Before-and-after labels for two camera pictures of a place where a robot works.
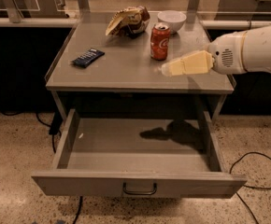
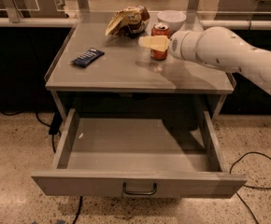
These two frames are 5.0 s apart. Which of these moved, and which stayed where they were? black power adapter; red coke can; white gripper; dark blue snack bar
Moved: white gripper
Stayed: red coke can; black power adapter; dark blue snack bar
